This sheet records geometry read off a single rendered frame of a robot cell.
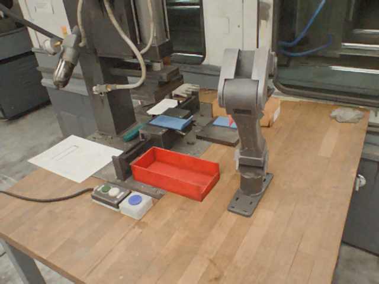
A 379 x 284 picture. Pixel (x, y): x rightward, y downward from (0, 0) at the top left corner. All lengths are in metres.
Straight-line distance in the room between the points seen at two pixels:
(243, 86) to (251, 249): 0.38
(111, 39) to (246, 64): 0.55
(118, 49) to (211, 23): 0.70
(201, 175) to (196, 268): 0.34
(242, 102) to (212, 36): 1.08
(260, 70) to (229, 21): 1.00
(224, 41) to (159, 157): 0.80
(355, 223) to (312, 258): 1.09
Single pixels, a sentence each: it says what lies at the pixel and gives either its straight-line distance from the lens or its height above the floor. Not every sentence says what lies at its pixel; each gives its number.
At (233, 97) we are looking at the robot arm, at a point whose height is 1.26.
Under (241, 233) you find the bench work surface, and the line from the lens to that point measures 0.82.
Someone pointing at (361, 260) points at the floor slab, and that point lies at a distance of 2.04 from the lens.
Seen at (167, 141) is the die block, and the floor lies 0.94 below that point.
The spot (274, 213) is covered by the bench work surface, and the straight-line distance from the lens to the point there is 0.88.
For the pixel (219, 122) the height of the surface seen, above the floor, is 0.92.
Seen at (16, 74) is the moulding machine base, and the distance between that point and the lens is 4.18.
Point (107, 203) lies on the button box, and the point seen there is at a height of 0.92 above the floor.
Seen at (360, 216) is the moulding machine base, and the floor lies 0.30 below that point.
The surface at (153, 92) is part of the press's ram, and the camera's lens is 1.02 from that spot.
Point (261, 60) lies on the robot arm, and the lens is 0.65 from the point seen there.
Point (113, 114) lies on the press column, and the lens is 1.27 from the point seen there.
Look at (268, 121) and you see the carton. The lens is 1.25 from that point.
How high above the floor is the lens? 1.51
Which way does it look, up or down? 30 degrees down
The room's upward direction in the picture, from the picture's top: 6 degrees counter-clockwise
